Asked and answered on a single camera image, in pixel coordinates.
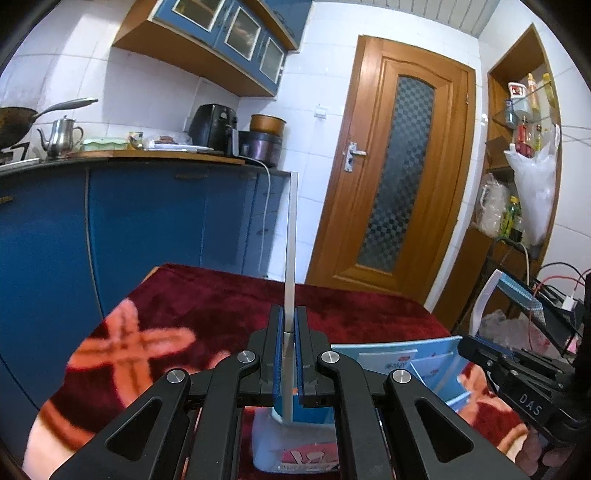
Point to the wooden door with glass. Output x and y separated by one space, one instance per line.
399 171

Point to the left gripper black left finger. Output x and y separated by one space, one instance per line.
186 425

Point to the wooden wall shelf niche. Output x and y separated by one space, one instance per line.
522 107

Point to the black air fryer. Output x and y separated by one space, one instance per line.
213 126

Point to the steel teapot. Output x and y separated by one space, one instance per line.
64 138

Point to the red floral plush blanket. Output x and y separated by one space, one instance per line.
192 318

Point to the black wok with handle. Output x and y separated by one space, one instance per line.
15 122

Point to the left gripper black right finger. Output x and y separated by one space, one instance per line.
390 426

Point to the blue wall cabinet glass doors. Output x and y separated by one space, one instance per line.
239 45

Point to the white plastic bag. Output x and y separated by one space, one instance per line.
535 180

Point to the dark rice cooker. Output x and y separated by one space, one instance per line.
260 146

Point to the white plastic chopstick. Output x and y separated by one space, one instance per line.
289 307

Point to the wooden cutting board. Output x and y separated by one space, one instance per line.
155 155

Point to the blue base kitchen cabinets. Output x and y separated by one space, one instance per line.
77 237

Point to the brown pot on cooker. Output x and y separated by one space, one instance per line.
263 123

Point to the blue utensil organizer box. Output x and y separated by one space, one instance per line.
307 445

